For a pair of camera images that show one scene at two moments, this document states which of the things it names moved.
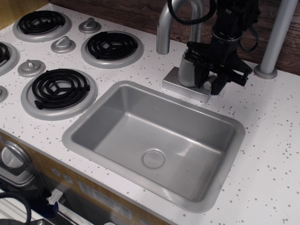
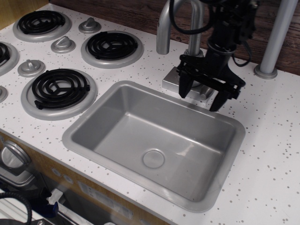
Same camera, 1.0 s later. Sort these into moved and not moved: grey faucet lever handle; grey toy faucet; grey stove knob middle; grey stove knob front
Moved: grey faucet lever handle
Not moved: grey stove knob front; grey stove knob middle; grey toy faucet
